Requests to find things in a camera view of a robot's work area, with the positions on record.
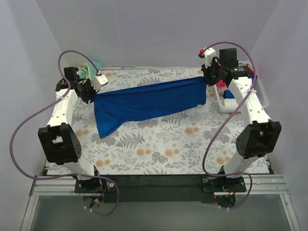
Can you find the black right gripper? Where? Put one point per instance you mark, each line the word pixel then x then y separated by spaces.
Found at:
pixel 209 75

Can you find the blue rolled towel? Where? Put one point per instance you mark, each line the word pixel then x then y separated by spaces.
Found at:
pixel 228 95

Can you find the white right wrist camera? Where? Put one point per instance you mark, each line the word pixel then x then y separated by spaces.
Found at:
pixel 207 54

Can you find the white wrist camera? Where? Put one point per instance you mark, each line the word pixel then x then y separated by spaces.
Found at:
pixel 207 54
pixel 99 81

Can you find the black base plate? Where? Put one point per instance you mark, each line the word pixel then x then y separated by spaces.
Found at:
pixel 181 195

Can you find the white rolled towel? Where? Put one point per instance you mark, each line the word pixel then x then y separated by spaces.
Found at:
pixel 230 105

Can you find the white plastic basket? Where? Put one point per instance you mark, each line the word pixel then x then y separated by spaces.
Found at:
pixel 240 92

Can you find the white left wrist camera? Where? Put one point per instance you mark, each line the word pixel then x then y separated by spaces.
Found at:
pixel 99 81

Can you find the aluminium front rail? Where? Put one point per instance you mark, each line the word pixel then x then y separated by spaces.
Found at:
pixel 261 184

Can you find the hot pink rolled towel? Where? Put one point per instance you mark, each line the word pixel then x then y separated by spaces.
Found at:
pixel 221 86

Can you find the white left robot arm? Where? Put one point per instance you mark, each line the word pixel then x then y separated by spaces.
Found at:
pixel 58 140

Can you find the green yellow cloth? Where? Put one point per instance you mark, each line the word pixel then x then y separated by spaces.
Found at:
pixel 91 69

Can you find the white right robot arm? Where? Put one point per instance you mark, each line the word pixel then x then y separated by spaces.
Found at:
pixel 260 134

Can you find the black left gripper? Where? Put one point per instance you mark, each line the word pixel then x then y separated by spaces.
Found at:
pixel 87 93

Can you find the floral patterned table mat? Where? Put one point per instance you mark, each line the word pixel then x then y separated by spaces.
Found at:
pixel 175 144

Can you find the blue towel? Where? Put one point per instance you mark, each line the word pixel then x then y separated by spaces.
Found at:
pixel 228 95
pixel 112 109

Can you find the red blue patterned cloth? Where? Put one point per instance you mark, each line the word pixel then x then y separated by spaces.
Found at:
pixel 249 69

